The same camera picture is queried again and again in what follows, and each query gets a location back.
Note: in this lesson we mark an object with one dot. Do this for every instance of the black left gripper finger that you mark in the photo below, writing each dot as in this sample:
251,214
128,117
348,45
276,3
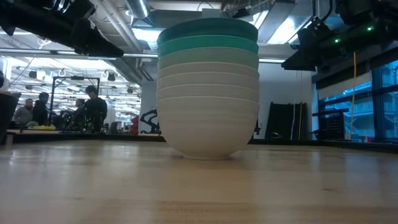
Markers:
99,48

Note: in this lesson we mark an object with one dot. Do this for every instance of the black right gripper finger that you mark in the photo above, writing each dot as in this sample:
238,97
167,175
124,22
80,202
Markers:
300,62

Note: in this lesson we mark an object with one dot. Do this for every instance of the pale green bowl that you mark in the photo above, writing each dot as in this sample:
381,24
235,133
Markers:
208,56

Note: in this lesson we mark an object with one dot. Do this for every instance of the turquoise bowl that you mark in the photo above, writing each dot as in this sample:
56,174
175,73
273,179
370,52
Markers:
208,42

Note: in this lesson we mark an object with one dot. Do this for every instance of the dark teal bowl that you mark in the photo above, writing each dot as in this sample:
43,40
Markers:
208,28

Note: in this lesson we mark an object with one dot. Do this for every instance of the black background robot arm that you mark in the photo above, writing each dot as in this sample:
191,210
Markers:
149,119

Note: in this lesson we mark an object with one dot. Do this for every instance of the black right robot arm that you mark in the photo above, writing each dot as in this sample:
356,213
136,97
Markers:
373,18

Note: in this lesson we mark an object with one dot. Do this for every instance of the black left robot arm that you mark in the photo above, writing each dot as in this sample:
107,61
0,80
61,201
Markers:
31,15

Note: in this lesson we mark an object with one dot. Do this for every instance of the person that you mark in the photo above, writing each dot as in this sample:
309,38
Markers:
24,115
80,104
40,112
96,109

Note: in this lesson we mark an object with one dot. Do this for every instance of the black cabinet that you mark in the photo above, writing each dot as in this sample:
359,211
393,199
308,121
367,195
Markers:
280,121

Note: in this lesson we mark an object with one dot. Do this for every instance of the black perforated panel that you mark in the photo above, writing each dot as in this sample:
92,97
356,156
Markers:
332,126

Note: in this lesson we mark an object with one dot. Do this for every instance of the black box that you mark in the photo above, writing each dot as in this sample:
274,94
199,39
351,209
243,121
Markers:
7,115

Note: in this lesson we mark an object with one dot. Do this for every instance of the black rig frame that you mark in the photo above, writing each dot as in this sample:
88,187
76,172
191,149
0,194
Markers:
74,77

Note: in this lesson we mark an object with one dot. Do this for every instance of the large silver ceiling duct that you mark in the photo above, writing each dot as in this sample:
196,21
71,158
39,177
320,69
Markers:
280,21

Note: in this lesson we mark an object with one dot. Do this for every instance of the round silver ceiling duct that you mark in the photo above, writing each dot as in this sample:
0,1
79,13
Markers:
138,7

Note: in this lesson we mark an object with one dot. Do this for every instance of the black table frame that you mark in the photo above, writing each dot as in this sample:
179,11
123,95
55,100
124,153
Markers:
93,137

